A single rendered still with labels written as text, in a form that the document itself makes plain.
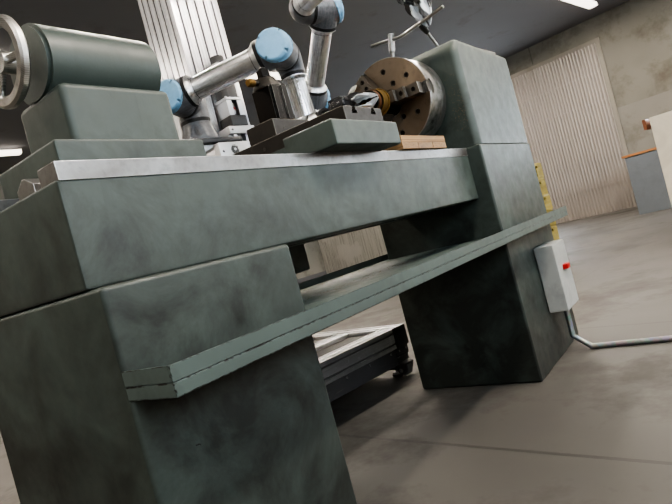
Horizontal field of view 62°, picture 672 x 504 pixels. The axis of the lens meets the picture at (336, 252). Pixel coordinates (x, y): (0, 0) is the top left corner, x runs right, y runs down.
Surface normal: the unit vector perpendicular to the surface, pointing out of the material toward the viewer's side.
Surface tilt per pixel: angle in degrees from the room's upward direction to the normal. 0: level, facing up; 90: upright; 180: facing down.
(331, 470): 90
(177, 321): 90
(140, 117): 90
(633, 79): 90
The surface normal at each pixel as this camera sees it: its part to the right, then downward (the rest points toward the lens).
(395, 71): -0.57, 0.16
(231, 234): 0.78, -0.20
